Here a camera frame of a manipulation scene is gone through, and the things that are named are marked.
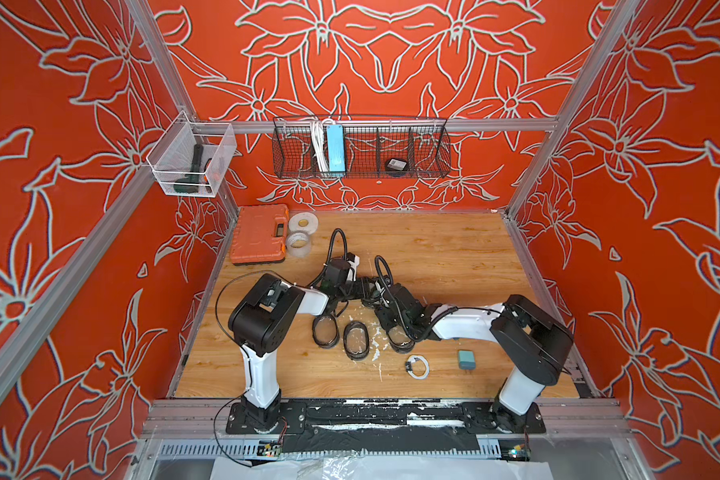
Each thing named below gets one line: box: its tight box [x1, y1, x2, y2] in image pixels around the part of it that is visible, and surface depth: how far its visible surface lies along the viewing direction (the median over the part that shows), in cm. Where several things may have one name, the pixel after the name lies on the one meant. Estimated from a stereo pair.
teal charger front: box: [458, 350, 476, 370], surface depth 83 cm
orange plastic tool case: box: [230, 204, 290, 264], surface depth 108 cm
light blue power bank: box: [327, 124, 346, 172], surface depth 92 cm
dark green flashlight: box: [174, 143, 204, 194], surface depth 82 cm
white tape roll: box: [288, 212, 319, 235], surface depth 117 cm
